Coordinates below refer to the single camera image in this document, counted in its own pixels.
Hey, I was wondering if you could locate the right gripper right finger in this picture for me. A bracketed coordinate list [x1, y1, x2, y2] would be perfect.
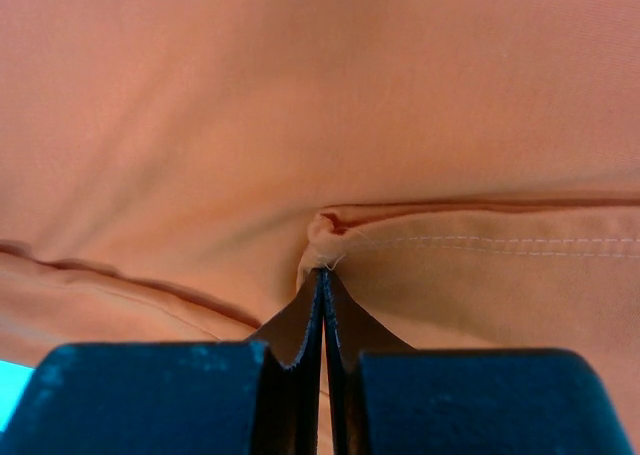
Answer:
[322, 271, 632, 454]

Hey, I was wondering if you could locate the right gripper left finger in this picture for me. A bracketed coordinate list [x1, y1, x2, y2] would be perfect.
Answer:
[1, 270, 324, 454]

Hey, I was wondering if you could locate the orange t shirt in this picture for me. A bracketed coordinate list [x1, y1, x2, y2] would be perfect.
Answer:
[1, 0, 639, 444]

